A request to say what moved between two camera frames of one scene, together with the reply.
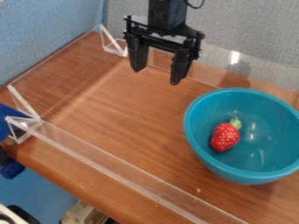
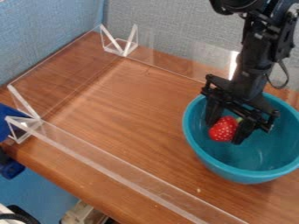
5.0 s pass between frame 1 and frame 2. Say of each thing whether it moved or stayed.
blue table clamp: stayed
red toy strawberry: moved
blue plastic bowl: stayed
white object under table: stayed
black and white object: stayed
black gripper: moved
